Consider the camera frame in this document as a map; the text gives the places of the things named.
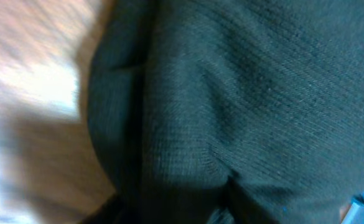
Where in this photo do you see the black cloth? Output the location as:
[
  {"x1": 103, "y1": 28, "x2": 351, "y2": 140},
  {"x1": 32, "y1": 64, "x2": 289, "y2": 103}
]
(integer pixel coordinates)
[{"x1": 88, "y1": 0, "x2": 364, "y2": 223}]

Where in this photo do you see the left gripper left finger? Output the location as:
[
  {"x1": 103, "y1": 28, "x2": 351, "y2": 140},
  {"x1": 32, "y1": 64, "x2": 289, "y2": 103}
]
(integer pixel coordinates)
[{"x1": 82, "y1": 195, "x2": 128, "y2": 224}]

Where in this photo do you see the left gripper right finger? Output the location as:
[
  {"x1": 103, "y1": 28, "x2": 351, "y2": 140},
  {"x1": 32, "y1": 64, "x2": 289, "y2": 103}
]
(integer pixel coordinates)
[{"x1": 223, "y1": 177, "x2": 278, "y2": 224}]

